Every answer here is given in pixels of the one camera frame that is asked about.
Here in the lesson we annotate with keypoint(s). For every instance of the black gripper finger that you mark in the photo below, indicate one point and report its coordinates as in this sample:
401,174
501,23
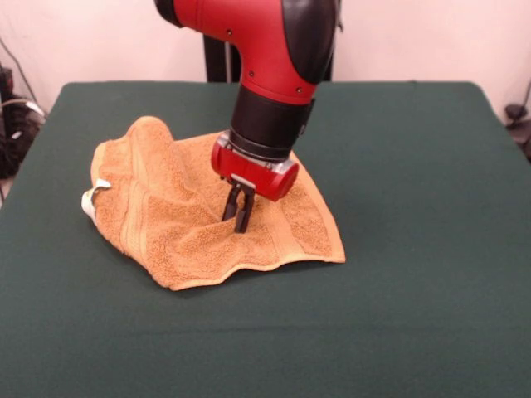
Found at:
242,215
230,205

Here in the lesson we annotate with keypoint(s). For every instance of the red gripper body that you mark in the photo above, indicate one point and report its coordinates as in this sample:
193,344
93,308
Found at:
253,174

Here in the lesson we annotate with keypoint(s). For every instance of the orange terry towel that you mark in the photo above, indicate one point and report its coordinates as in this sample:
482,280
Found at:
174,232

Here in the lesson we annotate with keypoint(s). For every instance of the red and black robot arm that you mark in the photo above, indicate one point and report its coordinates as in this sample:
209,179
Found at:
274,74

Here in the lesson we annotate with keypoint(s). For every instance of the dark green table cloth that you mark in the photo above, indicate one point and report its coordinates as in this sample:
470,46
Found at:
415,248

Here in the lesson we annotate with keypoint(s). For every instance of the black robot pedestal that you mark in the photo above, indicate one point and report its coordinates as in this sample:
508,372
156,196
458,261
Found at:
215,58

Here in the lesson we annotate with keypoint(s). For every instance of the black wall power adapter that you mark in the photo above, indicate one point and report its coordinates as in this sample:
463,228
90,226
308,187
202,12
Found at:
6,83

